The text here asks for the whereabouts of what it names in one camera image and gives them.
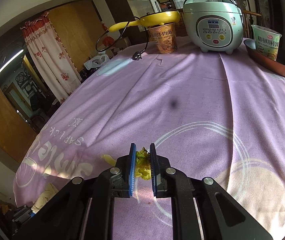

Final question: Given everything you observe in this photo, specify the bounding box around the beige paper napkin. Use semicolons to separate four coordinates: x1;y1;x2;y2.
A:
31;183;58;214

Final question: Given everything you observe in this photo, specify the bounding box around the purple tablecloth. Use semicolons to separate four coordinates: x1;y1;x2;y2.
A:
13;37;285;239

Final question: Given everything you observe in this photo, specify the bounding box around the white plastic bag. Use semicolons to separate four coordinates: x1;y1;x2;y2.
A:
84;54;109;70

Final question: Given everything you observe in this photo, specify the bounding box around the white red floral curtain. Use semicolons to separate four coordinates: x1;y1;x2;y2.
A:
20;11;82;103

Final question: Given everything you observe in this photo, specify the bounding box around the brown instant noodle cup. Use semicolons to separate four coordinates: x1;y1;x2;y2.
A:
148;23;177;54

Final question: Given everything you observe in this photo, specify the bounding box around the yellow frying pan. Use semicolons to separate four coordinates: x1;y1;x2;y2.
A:
108;11;181;32

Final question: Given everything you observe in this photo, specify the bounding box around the light green rice cooker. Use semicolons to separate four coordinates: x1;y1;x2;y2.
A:
183;0;243;55

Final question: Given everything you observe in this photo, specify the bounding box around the red frying pan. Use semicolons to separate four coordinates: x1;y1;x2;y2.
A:
243;39;285;77

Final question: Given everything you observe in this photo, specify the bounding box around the green instant noodle cup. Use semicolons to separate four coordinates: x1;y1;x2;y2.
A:
251;25;282;61

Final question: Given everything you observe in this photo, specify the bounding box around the wooden chair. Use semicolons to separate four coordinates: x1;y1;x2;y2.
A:
242;9;264;38

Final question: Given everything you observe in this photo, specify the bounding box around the black power cable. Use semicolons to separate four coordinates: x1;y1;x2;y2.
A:
95;16;150;61

